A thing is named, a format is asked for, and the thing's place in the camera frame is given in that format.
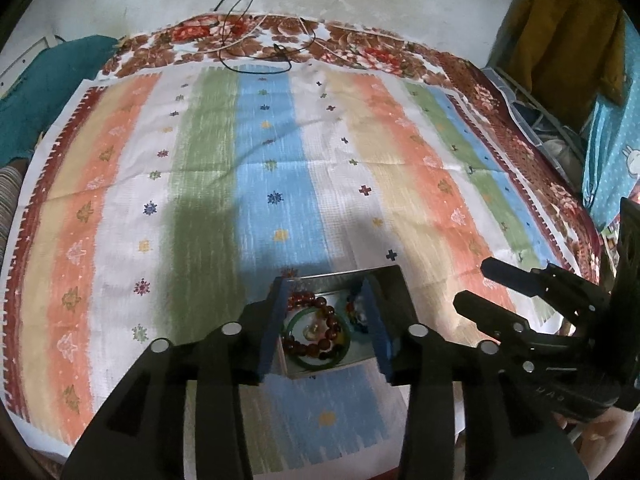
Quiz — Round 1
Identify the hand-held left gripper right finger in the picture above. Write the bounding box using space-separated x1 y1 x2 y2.
360 276 589 480

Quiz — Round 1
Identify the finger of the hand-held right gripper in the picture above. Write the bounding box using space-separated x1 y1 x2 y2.
452 290 592 357
482 257 609 312

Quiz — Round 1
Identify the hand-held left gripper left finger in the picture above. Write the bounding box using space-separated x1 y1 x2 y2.
65 276 291 480

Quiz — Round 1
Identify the multicoloured bead bracelet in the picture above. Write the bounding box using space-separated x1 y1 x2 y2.
344 294 374 335

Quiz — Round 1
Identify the green jade bangle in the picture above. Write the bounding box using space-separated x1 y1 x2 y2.
279 309 351 369

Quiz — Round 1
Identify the metal jewelry box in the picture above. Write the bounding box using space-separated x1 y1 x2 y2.
278 264 417 377

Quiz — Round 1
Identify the dark red bead bracelet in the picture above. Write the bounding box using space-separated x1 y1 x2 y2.
282 290 352 361

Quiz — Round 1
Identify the person's right hand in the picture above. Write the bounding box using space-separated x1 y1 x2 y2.
551 405 639 467

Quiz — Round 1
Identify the blue dotted cloth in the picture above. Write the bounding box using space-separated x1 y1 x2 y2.
580 24 640 234

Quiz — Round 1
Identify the grey checked cloth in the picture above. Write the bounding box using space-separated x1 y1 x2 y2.
479 64 592 187

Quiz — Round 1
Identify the striped pastel cloth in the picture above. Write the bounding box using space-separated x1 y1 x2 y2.
0 57 577 480

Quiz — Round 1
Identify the mustard yellow garment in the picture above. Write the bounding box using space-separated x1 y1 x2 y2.
500 0 629 107

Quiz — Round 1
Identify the striped pillow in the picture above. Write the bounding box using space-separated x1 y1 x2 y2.
0 165 24 262

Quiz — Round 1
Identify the teal cloth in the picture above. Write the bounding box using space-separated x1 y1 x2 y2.
0 35 121 162

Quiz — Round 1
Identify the white cable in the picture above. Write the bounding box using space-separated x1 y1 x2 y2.
219 14 352 57

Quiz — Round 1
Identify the white wall conduit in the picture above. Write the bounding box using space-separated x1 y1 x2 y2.
0 34 57 92

